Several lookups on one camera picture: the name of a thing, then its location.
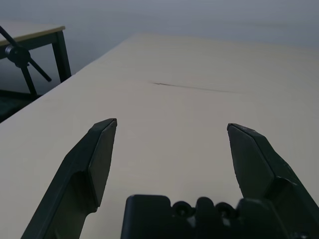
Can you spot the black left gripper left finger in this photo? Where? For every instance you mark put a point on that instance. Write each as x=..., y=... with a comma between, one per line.
x=74, y=174

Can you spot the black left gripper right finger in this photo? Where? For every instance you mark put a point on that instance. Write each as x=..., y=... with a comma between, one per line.
x=261, y=161

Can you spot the black tripod stand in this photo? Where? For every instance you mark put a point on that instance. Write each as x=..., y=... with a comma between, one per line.
x=16, y=53

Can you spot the wooden side table black legs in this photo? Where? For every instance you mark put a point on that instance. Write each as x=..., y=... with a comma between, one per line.
x=32, y=31

